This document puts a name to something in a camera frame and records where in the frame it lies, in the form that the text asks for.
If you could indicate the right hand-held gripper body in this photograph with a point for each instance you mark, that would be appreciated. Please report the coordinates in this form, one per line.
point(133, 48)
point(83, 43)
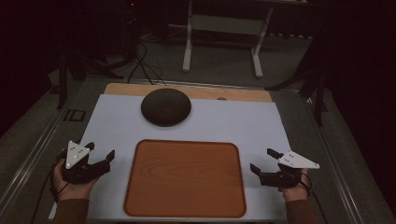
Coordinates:
point(295, 161)

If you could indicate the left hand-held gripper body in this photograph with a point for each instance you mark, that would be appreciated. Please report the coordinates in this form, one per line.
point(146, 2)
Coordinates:
point(74, 155)

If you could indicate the person's right hand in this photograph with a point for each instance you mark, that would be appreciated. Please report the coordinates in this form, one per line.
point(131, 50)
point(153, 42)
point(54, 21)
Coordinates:
point(295, 193)

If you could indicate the person's left hand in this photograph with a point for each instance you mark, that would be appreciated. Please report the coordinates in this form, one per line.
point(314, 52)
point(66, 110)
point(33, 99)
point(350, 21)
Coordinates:
point(73, 190)

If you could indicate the black floor plate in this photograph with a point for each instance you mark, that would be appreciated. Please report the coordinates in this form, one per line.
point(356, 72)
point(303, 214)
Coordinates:
point(74, 115)

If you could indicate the white table mat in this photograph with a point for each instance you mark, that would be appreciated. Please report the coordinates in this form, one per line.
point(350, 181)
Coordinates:
point(236, 124)

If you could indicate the black metal stand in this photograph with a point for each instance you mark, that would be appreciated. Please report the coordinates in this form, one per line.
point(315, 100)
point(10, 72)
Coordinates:
point(317, 87)
point(63, 81)

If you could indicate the brown wooden tray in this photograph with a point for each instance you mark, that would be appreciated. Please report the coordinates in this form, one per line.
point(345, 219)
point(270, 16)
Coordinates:
point(185, 180)

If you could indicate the dark round bowl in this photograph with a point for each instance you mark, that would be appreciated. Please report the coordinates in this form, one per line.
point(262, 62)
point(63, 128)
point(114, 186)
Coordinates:
point(166, 106)

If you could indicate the metal floor rail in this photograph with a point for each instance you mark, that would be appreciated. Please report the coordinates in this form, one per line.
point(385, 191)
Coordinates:
point(339, 174)
point(28, 174)

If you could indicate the white metal desk frame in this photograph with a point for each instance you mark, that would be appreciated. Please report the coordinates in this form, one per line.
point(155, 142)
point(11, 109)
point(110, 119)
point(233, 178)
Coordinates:
point(224, 25)

